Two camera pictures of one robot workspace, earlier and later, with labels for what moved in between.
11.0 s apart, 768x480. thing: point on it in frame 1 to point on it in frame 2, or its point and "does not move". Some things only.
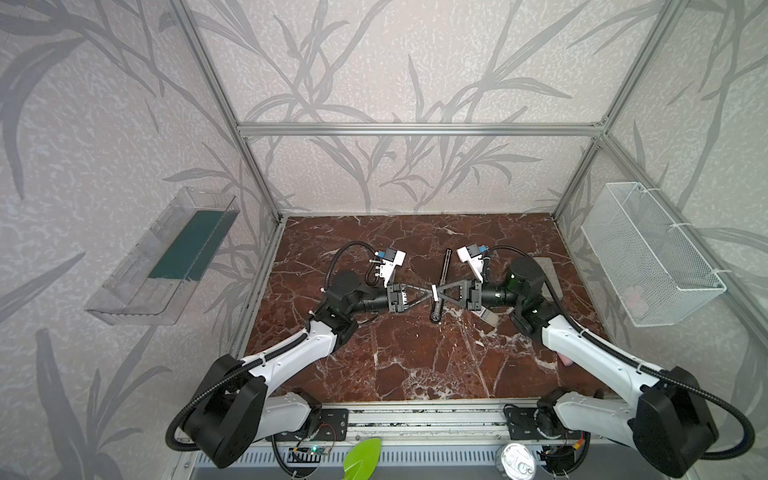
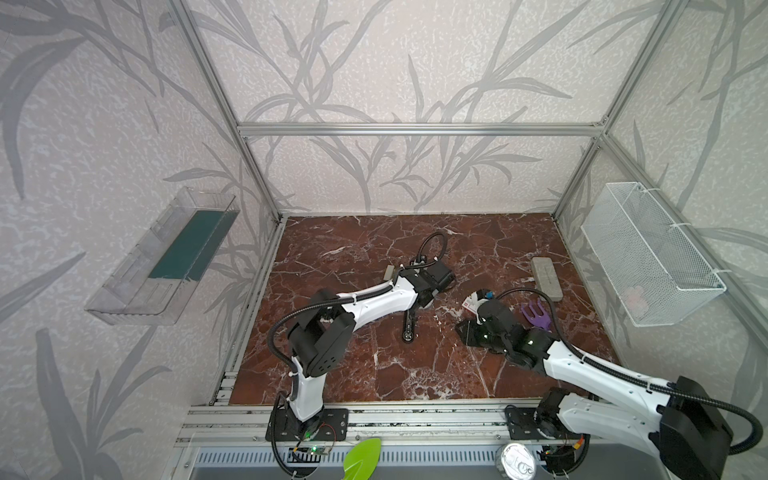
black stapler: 436,316 to 408,332
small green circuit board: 314,450 does not move
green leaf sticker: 362,460 does not move
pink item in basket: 636,306 does not move
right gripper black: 472,294 to 475,332
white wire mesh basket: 661,275 does not move
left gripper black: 397,298 to 409,318
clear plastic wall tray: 154,281 does not move
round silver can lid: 518,462 does not move
